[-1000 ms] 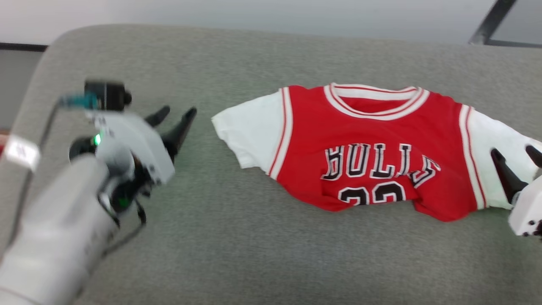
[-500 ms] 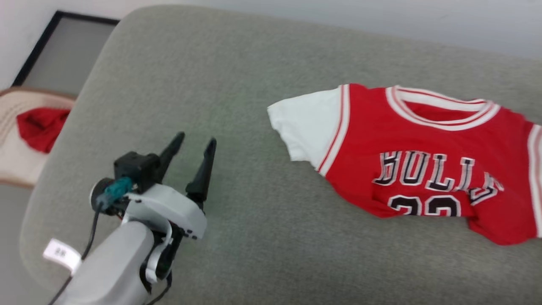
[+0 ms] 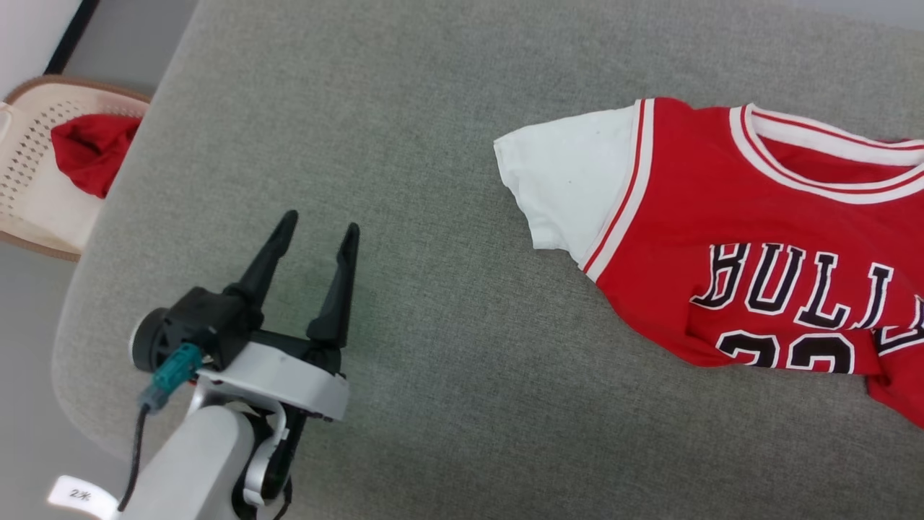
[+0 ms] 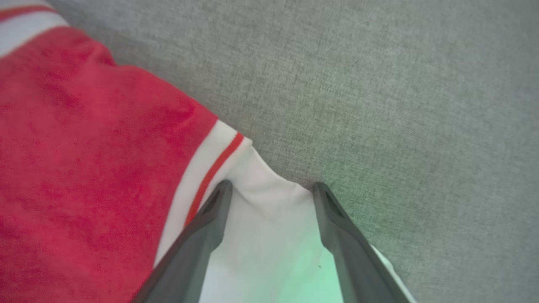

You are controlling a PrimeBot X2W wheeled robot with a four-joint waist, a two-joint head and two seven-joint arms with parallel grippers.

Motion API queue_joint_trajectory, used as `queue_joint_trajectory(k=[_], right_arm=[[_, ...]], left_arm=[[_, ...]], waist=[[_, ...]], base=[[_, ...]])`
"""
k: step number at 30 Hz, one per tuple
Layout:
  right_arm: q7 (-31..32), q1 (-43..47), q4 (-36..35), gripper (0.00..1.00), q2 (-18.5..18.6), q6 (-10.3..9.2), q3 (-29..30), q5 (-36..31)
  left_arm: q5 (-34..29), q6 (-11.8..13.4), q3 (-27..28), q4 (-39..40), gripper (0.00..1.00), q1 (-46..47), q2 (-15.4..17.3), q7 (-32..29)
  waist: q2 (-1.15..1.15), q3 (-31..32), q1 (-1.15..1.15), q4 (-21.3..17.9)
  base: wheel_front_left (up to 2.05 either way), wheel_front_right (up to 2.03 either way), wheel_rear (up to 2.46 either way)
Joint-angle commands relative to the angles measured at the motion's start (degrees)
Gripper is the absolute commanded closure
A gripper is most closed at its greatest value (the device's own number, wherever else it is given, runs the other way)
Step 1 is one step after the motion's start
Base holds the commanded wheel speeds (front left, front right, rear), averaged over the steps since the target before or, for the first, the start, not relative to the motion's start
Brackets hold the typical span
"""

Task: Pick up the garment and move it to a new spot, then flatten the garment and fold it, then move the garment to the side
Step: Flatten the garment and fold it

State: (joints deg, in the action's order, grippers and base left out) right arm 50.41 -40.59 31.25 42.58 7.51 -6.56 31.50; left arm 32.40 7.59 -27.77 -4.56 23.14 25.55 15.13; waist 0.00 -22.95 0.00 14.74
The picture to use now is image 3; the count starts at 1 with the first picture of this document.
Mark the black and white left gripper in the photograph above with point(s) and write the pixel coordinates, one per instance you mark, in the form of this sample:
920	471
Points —
289	375

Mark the red Bulls jersey white sleeves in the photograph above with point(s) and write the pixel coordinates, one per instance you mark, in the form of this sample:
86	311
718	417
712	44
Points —
686	209

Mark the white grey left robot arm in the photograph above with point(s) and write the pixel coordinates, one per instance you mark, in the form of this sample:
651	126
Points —
195	462

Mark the grey fabric sofa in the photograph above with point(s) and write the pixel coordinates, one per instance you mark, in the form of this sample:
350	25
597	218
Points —
433	325

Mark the plain red garment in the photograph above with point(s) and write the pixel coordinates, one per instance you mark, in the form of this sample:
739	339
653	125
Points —
90	152

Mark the beige plastic laundry basket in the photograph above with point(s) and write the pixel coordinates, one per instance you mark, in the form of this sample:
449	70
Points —
36	209

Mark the white paper label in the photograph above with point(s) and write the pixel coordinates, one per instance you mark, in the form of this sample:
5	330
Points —
79	495

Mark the black baseboard strip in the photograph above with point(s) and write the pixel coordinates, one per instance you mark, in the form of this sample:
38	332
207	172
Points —
71	37

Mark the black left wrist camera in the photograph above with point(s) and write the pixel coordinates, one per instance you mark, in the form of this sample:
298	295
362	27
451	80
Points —
195	318

